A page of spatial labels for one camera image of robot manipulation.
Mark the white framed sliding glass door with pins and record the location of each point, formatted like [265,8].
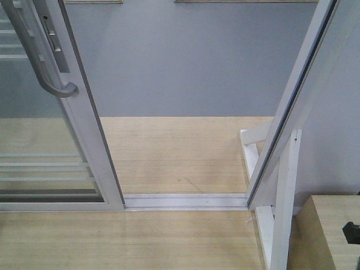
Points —
[54,154]

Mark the aluminium floor track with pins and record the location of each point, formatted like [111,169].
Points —
[186,201]

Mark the white triangular support bracket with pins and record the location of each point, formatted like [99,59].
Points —
[274,218]

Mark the light wooden floor platform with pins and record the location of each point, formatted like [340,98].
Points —
[152,155]

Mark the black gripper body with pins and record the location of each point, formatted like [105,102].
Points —
[351,232]

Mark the light wooden box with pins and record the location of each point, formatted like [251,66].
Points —
[317,240]

